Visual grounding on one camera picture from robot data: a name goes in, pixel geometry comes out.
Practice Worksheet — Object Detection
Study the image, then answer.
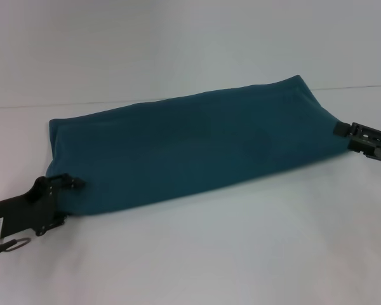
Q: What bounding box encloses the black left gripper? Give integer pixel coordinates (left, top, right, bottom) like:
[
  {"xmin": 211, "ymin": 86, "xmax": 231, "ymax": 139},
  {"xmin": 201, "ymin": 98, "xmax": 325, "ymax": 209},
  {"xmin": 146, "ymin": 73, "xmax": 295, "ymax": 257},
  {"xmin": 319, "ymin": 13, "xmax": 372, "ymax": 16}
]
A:
[{"xmin": 0, "ymin": 173, "xmax": 85, "ymax": 238}]

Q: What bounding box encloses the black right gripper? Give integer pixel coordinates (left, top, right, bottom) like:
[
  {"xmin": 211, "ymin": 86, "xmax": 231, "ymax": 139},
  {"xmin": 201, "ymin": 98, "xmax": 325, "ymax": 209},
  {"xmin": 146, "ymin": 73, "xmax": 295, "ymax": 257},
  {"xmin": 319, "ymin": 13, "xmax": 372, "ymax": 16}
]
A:
[{"xmin": 333, "ymin": 121, "xmax": 381, "ymax": 166}]

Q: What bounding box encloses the teal blue t-shirt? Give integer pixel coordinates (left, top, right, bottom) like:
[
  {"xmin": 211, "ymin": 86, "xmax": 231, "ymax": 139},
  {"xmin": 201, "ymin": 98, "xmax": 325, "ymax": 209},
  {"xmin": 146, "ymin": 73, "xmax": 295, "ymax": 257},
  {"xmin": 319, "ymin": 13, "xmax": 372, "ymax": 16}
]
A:
[{"xmin": 47, "ymin": 74, "xmax": 351, "ymax": 219}]

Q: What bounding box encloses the dark left gripper cable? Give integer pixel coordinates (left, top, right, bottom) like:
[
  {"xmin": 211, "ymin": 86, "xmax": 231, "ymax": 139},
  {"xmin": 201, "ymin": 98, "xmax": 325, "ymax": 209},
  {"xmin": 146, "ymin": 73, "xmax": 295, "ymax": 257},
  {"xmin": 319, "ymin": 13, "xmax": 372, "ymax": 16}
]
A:
[{"xmin": 0, "ymin": 237, "xmax": 31, "ymax": 254}]

